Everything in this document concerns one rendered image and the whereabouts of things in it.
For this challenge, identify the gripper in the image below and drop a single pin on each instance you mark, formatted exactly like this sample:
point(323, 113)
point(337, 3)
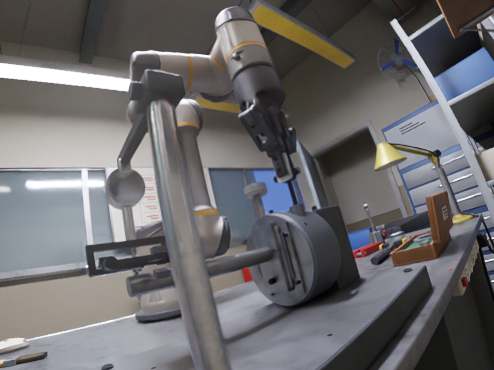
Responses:
point(256, 85)

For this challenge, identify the black key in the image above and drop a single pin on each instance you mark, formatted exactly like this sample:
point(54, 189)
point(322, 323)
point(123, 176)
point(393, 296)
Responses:
point(294, 193)

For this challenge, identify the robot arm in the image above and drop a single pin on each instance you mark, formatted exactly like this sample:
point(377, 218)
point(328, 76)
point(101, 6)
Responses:
point(247, 42)

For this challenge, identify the grey round boring head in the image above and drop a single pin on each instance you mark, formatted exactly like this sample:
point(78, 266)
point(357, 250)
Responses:
point(308, 251)

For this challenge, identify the grey boring bar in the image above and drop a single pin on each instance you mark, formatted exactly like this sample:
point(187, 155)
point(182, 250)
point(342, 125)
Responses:
point(239, 260)

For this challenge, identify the dark grey lever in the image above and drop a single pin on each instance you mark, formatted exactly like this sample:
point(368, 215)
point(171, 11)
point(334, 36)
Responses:
point(133, 142)

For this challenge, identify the steel stand column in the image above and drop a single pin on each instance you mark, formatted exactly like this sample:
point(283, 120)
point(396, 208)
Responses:
point(185, 251)

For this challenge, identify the yellow overhead beam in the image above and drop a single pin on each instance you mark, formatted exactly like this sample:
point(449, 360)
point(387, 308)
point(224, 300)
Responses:
point(301, 34)
point(216, 105)

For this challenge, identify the window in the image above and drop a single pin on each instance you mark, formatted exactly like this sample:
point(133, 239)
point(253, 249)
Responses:
point(227, 200)
point(38, 216)

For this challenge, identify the grey door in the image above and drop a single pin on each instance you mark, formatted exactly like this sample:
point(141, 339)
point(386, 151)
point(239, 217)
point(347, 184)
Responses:
point(347, 173)

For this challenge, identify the yellow desk lamp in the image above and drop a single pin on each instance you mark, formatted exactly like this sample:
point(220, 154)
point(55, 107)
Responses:
point(388, 156)

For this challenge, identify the grey angle block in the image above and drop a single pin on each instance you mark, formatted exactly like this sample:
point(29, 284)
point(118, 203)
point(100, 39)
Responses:
point(343, 247)

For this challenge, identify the white notice board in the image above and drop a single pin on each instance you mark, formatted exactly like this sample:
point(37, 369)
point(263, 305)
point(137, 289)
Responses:
point(150, 200)

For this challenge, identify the red hand tool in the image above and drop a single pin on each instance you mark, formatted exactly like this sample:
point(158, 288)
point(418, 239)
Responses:
point(364, 250)

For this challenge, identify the round dial indicator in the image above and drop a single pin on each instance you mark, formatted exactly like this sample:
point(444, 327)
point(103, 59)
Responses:
point(125, 189)

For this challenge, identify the blue drawer cabinet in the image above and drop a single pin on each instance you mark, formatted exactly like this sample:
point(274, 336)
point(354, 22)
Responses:
point(424, 173)

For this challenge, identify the white shelf unit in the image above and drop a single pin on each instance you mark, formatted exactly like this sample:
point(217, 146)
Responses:
point(427, 77)

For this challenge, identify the open wooden box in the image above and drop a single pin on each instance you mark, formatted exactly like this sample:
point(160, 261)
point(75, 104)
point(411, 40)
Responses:
point(438, 216)

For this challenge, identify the grey round foot plate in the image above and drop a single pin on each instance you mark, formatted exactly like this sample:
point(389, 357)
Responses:
point(154, 318)

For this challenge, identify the ceiling light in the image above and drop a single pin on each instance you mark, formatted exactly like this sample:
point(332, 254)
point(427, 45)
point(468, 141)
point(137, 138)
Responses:
point(58, 75)

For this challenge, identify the brown box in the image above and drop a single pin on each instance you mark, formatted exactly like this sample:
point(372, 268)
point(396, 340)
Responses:
point(463, 13)

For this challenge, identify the white power strip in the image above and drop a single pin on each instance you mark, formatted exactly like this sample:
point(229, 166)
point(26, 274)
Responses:
point(467, 266)

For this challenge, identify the black small disc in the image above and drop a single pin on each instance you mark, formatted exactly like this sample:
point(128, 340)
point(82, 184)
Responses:
point(107, 366)

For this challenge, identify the grey capped post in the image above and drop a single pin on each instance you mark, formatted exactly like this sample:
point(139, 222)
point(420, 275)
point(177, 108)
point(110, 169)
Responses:
point(255, 191)

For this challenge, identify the black post clamp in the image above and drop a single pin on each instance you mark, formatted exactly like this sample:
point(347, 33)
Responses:
point(162, 86)

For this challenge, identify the wall fan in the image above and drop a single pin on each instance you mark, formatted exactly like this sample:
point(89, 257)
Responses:
point(395, 61)

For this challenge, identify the grey base plate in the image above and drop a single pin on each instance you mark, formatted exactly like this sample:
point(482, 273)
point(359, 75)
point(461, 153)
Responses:
point(328, 320)

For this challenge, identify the black indicator holder frame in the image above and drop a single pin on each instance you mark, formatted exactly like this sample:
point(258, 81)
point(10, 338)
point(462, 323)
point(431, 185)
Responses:
point(92, 251)

